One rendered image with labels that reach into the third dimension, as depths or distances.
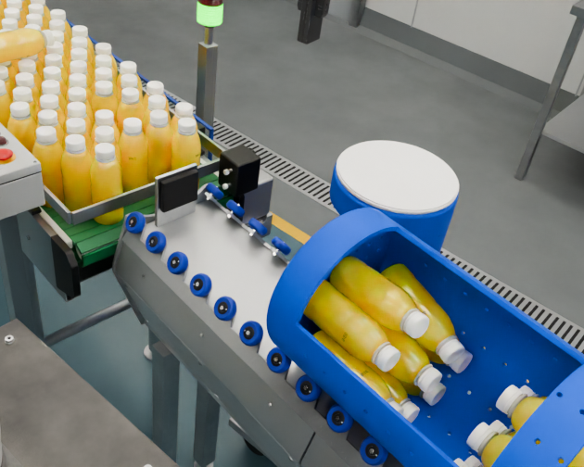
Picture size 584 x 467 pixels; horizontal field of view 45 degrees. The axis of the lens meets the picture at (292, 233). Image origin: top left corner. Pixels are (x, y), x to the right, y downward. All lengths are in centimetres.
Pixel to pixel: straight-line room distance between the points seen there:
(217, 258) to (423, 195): 46
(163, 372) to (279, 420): 50
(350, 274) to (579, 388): 39
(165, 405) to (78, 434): 85
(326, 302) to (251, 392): 27
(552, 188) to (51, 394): 312
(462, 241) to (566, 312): 54
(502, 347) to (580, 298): 198
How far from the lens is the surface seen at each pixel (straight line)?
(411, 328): 107
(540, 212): 358
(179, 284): 139
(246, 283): 140
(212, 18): 184
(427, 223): 152
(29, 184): 143
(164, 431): 189
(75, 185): 155
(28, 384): 103
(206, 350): 136
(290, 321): 107
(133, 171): 161
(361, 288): 111
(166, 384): 174
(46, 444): 97
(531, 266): 322
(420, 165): 164
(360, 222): 109
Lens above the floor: 188
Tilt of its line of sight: 39 degrees down
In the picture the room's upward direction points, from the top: 9 degrees clockwise
